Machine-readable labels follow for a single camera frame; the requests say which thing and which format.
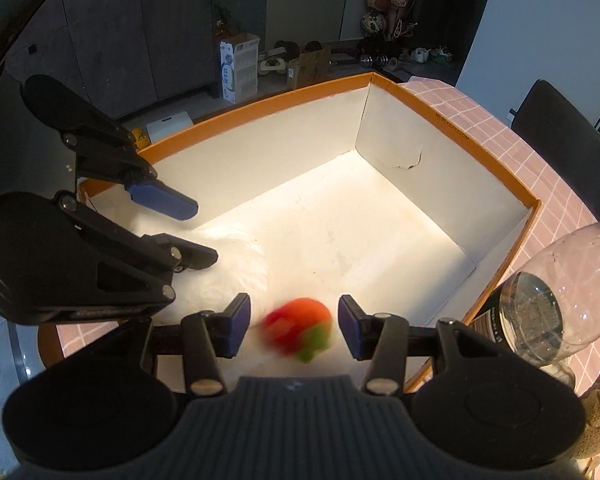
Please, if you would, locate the black chair left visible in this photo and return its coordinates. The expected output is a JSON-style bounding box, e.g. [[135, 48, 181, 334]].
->
[[512, 79, 600, 220]]

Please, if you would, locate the dark grey cabinet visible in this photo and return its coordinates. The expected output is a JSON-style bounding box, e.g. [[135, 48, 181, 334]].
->
[[5, 0, 219, 118]]

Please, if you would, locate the red green strawberry plush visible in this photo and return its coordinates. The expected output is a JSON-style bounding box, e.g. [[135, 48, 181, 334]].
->
[[261, 298, 332, 363]]

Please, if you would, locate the clear plastic water bottle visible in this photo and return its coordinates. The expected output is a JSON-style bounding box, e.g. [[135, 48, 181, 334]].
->
[[470, 222, 600, 367]]

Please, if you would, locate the white blue carton box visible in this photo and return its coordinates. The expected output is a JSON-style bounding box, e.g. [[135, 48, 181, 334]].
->
[[220, 32, 260, 104]]

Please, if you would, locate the brown cardboard box floor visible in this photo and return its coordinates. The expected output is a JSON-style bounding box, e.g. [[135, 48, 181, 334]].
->
[[287, 48, 330, 90]]

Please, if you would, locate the orange cardboard box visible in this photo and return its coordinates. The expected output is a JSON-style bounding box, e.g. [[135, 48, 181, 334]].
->
[[76, 71, 542, 395]]

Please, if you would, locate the pink checkered tablecloth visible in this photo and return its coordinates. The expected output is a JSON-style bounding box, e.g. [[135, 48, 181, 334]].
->
[[36, 77, 600, 480]]

